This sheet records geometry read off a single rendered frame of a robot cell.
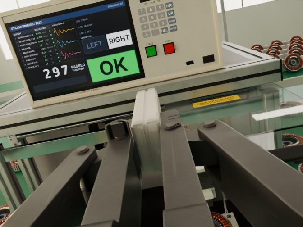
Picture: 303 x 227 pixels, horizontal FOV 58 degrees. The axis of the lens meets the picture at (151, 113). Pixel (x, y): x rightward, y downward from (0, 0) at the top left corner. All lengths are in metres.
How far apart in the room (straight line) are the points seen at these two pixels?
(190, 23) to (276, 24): 6.92
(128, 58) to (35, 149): 0.29
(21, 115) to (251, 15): 6.84
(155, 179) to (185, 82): 0.37
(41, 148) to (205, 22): 0.45
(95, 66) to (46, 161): 0.37
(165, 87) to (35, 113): 0.29
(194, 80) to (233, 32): 6.59
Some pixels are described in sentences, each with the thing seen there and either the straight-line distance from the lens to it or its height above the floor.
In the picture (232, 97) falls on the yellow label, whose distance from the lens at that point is 0.57.
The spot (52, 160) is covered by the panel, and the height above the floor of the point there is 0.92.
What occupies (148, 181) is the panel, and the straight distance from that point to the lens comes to 0.85.
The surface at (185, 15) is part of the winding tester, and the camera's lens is 0.59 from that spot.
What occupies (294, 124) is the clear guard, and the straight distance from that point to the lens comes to 0.44.
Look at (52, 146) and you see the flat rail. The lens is 0.65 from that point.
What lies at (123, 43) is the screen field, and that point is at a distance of 0.59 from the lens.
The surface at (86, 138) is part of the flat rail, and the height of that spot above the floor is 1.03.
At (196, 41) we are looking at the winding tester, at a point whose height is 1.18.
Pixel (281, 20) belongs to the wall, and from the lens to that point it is 7.53.
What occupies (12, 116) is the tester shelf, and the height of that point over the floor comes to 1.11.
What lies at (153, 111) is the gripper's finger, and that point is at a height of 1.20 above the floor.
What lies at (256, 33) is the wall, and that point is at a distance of 7.33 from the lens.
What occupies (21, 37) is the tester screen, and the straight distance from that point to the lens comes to 0.64.
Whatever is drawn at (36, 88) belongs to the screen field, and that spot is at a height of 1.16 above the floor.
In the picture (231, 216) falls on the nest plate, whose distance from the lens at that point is 0.70.
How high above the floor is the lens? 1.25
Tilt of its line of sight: 19 degrees down
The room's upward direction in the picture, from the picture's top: 13 degrees counter-clockwise
